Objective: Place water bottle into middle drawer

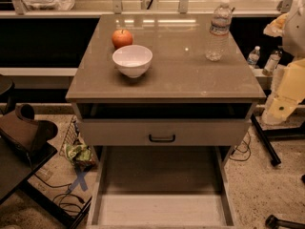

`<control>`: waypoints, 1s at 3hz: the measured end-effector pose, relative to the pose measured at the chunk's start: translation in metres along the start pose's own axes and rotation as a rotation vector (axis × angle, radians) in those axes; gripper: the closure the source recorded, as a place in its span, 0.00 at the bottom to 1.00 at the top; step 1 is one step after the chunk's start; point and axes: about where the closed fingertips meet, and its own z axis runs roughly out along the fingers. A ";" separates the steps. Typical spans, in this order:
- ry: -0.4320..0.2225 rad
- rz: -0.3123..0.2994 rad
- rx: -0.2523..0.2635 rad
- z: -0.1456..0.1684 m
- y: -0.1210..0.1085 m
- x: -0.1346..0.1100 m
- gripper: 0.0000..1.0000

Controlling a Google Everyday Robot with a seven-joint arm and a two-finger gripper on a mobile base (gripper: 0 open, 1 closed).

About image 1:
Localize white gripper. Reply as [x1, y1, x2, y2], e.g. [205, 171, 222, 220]
[262, 59, 305, 125]

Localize clear plastic water bottle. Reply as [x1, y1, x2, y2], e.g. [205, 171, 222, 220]
[206, 0, 233, 62]

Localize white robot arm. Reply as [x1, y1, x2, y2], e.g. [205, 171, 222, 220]
[262, 0, 305, 125]

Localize yellowish bottle on ledge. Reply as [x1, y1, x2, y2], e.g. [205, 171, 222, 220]
[262, 49, 282, 76]

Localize small water bottle on ledge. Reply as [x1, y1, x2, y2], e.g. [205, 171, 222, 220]
[247, 46, 260, 69]

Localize grey drawer cabinet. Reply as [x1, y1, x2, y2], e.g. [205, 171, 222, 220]
[65, 13, 267, 229]

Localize open grey middle drawer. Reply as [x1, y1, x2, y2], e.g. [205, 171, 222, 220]
[86, 146, 237, 229]

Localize closed grey upper drawer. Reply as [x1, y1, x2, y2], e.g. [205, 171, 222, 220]
[78, 119, 251, 146]

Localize black stand leg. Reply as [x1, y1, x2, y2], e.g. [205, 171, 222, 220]
[251, 115, 305, 167]

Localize black caster wheel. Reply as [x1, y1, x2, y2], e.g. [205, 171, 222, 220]
[265, 215, 305, 229]

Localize white ceramic bowl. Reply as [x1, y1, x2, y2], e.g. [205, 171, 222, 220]
[112, 45, 153, 78]

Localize red apple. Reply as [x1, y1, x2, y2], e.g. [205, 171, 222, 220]
[112, 29, 133, 49]

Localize blue tape cross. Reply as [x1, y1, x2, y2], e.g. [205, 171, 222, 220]
[69, 167, 88, 192]

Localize black floor cable right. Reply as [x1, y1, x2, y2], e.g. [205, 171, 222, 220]
[229, 131, 253, 162]

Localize black floor cable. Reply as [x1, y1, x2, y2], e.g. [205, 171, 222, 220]
[32, 172, 87, 217]
[229, 131, 253, 162]

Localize wire basket with snack bags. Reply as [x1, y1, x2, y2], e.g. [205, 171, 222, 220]
[60, 115, 95, 168]

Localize black floor cable left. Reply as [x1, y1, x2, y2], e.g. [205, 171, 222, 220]
[32, 172, 87, 217]

